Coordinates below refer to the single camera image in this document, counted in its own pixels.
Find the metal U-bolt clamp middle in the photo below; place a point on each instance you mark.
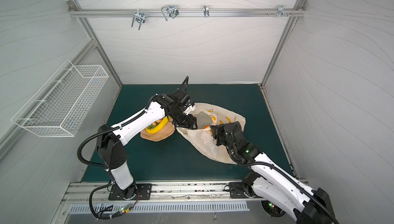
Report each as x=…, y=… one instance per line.
x=169, y=11

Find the white vent strip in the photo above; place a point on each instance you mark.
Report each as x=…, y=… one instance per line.
x=166, y=207

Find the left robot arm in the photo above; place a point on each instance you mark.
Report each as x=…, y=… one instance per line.
x=111, y=144

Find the metal U-bolt clamp left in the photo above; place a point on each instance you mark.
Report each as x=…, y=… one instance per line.
x=138, y=19

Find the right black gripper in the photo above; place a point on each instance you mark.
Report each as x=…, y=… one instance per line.
x=220, y=130

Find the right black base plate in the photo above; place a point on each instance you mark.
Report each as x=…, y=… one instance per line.
x=238, y=190

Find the green table mat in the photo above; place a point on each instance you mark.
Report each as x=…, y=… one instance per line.
x=175, y=158

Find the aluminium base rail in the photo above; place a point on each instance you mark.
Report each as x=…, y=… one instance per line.
x=180, y=191

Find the white wire basket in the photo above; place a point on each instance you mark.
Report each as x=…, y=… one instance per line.
x=60, y=106

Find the metal hook clamp right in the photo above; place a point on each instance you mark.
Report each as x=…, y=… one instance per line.
x=281, y=12

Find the banana print plastic bag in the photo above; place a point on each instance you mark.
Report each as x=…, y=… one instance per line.
x=202, y=139

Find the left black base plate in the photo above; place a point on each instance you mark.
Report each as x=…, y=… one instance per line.
x=133, y=192

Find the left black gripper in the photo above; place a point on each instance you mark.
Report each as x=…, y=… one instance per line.
x=189, y=123

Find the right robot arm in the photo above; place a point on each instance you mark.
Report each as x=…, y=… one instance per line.
x=304, y=204

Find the aluminium cross rail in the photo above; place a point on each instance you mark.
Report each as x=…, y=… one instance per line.
x=183, y=13

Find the metal u-bolt clamp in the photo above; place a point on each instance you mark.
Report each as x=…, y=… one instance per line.
x=138, y=19
x=169, y=11

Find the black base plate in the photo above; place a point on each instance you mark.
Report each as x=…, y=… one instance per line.
x=238, y=190
x=133, y=192

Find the small metal bracket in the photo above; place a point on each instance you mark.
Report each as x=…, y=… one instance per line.
x=206, y=11

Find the yellow banana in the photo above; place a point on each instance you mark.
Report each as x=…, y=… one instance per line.
x=156, y=126

